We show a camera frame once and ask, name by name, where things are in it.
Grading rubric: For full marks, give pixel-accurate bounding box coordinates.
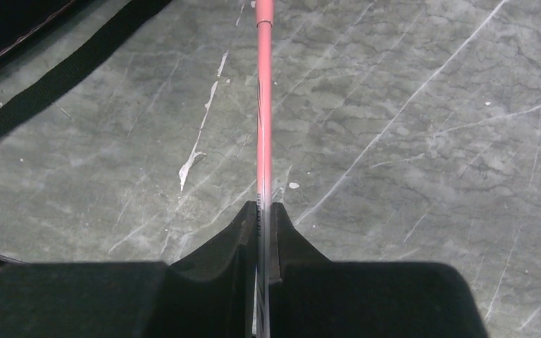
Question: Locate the pink badminton racket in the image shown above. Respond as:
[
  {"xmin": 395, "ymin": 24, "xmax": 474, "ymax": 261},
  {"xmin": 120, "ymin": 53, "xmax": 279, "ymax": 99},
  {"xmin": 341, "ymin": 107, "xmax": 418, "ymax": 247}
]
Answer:
[{"xmin": 255, "ymin": 0, "xmax": 274, "ymax": 337}]

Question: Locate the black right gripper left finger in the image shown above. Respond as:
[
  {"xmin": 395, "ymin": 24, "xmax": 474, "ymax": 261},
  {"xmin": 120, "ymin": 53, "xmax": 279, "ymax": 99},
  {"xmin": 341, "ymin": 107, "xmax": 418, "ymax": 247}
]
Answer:
[{"xmin": 0, "ymin": 202, "xmax": 256, "ymax": 337}]

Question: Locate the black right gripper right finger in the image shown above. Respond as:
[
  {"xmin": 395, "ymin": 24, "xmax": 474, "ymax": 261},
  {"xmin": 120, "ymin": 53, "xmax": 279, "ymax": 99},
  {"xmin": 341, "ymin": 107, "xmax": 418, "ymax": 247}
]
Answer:
[{"xmin": 270, "ymin": 203, "xmax": 487, "ymax": 337}]

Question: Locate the pink racket bag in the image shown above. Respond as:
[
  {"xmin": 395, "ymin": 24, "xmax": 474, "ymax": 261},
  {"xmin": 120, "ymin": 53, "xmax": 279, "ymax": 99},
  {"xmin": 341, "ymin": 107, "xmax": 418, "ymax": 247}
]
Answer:
[{"xmin": 0, "ymin": 1, "xmax": 168, "ymax": 139}]

